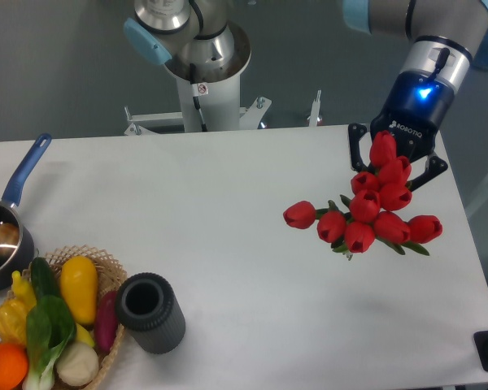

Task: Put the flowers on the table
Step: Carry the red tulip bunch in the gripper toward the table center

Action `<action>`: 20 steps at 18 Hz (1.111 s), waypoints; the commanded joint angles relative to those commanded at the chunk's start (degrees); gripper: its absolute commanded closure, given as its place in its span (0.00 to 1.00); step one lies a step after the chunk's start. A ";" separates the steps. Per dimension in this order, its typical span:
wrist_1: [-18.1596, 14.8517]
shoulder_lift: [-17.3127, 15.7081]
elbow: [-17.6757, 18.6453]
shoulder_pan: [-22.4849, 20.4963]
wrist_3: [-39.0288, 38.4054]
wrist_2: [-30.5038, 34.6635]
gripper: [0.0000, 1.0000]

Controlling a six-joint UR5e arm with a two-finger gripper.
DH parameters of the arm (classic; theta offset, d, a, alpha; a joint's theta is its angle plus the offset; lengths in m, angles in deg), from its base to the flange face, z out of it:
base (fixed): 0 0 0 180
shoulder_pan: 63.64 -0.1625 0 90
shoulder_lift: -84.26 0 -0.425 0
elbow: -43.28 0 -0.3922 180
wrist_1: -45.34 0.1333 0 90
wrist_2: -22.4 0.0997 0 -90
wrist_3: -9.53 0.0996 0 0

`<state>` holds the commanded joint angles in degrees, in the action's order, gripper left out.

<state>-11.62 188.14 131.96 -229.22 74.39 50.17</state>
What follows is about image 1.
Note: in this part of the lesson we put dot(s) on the yellow banana piece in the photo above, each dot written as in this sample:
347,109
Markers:
84,336

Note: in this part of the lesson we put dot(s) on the orange fruit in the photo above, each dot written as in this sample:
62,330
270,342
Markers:
13,365

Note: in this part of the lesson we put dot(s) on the small yellow pepper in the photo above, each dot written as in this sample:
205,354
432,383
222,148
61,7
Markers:
23,290

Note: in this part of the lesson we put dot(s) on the dark green cucumber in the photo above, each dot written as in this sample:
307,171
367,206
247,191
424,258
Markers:
43,279

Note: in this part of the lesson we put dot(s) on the blue handled saucepan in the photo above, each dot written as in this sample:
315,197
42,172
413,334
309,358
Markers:
17,249

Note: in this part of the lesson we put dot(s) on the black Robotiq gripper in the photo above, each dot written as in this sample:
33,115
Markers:
412,113

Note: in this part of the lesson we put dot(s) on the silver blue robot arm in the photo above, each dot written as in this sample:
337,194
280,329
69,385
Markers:
206,53

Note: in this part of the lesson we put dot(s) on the purple sweet potato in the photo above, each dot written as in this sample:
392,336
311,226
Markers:
106,322

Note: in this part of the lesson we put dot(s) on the yellow bell pepper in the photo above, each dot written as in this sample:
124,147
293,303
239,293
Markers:
13,315

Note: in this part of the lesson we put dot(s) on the green bok choy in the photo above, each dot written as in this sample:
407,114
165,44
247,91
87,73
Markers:
49,328

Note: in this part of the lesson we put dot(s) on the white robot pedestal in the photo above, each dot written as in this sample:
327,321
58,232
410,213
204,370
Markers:
205,107

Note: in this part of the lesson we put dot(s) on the red tulip bouquet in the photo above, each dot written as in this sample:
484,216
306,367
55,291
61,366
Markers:
379,191

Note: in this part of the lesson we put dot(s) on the dark grey ribbed vase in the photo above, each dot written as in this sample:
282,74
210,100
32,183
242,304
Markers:
147,307

